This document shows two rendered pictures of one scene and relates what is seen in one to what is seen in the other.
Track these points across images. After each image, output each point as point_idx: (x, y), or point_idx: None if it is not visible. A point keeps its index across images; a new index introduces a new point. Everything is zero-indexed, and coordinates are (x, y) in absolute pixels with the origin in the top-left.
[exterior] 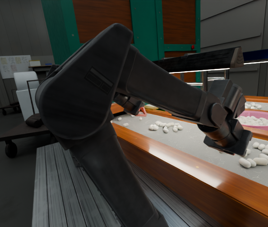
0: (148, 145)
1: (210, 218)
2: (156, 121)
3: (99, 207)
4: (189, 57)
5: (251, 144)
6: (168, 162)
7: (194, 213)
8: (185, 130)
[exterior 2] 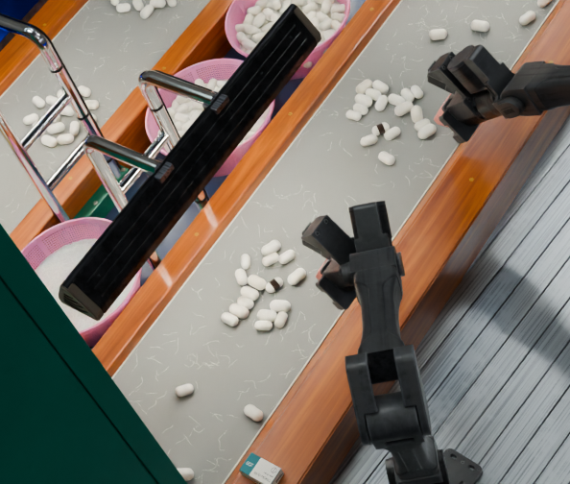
0: (413, 274)
1: (522, 191)
2: (231, 316)
3: None
4: (233, 93)
5: (343, 122)
6: (471, 218)
7: (520, 208)
8: (281, 237)
